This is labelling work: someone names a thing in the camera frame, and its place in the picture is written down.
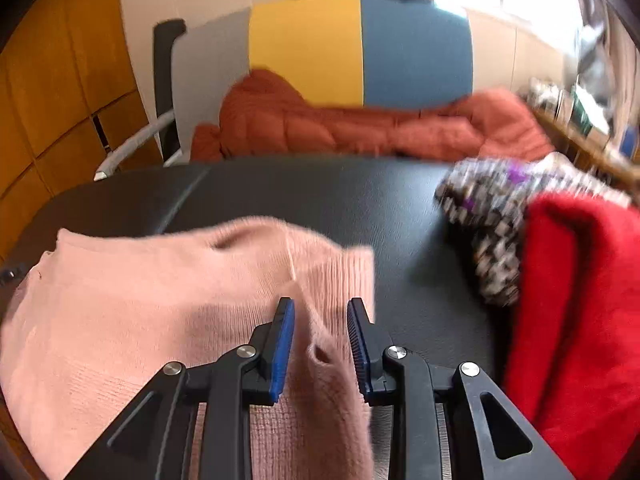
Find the black white patterned knit garment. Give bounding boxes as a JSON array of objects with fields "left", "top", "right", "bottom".
[{"left": 434, "top": 157, "right": 531, "bottom": 308}]

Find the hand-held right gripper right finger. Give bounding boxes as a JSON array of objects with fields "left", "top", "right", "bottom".
[{"left": 346, "top": 297, "right": 576, "bottom": 480}]

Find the green box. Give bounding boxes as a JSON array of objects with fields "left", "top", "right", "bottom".
[{"left": 570, "top": 85, "right": 608, "bottom": 141}]

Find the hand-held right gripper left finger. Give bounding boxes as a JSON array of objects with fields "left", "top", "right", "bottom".
[{"left": 65, "top": 296, "right": 297, "bottom": 480}]

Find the grey yellow blue chair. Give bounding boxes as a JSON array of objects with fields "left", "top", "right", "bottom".
[{"left": 95, "top": 0, "right": 475, "bottom": 181}]

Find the wooden desk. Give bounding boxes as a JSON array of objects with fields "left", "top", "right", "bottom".
[{"left": 530, "top": 77, "right": 640, "bottom": 186}]

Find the yellow wooden wardrobe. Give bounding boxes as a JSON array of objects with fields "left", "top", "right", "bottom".
[{"left": 0, "top": 0, "right": 168, "bottom": 261}]

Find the pink knit sweater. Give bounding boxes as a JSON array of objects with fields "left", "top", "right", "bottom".
[{"left": 0, "top": 215, "right": 376, "bottom": 480}]

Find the red sweater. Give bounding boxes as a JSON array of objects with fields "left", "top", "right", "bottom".
[{"left": 502, "top": 192, "right": 640, "bottom": 480}]

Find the rust red down jacket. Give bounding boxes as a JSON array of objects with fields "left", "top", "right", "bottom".
[{"left": 189, "top": 67, "right": 556, "bottom": 163}]

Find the grey-blue curtain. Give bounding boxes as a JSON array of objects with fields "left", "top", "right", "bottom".
[{"left": 575, "top": 22, "right": 618, "bottom": 106}]

